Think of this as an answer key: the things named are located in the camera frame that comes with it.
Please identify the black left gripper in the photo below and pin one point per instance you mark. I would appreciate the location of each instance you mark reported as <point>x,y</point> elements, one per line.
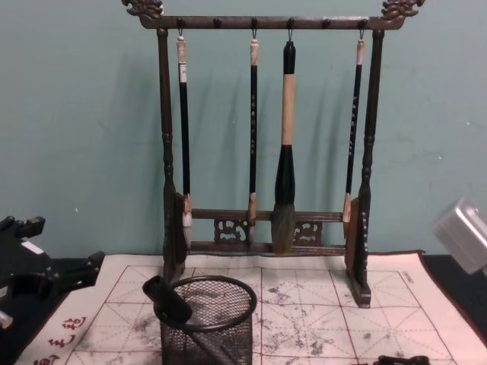
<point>23,266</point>

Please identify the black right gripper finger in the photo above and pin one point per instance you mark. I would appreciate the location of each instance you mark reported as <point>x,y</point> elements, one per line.
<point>403,360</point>

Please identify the white felt mat, red grid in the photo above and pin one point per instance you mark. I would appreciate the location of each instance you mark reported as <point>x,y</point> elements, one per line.
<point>323,323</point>

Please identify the thin black brush, white label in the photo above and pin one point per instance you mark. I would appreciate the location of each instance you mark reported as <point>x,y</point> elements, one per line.
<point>185,133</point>

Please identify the dark wooden brush rack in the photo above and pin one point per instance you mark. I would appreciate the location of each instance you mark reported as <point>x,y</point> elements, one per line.
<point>166,114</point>

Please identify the black mesh pen holder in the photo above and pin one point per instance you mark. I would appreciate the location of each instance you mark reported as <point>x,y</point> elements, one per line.
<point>205,338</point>

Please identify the thin black calligraphy brush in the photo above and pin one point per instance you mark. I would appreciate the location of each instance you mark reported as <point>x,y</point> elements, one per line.
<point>354,133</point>
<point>253,133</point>

